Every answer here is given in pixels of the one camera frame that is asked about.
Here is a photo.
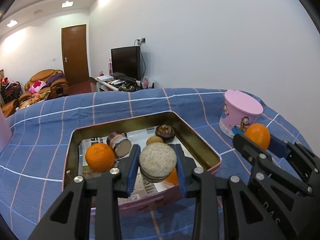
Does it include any cluttered coffee table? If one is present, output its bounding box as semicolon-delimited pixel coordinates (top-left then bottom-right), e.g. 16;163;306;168
16;91;51;111

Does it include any pink cartoon cup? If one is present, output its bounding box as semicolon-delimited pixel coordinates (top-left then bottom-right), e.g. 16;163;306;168
219;90;263;138

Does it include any orange leather sofa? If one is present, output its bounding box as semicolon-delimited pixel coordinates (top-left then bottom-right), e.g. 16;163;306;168
18;69;68;103

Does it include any pink rectangular tin box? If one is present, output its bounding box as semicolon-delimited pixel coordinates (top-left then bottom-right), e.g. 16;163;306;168
63;111;221;216

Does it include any small brown kiwi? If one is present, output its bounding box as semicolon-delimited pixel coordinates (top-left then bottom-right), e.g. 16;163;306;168
146;135;164;145

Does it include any brown wooden door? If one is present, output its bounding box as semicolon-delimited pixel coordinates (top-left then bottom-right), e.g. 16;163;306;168
61;24;89;86

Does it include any dark wrinkled fruit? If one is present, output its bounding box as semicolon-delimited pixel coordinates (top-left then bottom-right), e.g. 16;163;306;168
155;124;175;143

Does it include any sugarcane piece pale end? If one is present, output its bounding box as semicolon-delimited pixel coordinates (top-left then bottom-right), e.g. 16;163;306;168
139;142;177;183

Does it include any blue plaid tablecloth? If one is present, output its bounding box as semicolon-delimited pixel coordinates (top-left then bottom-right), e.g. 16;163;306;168
1;88;311;239

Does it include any black television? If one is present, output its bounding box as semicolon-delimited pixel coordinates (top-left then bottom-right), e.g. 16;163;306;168
111;46;142;80

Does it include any white tv stand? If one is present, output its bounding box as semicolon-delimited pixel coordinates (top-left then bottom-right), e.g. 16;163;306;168
93;75;156;92

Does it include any orange tangerine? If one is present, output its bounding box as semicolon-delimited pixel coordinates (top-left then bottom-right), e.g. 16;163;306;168
165;169;178;185
85;143;115;172
244;124;271;150

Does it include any dark sugarcane piece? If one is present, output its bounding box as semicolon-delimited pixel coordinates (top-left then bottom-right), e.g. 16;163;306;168
107;132;132;158

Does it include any pink electric kettle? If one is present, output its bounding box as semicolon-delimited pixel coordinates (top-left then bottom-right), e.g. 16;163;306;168
0;111;12;152

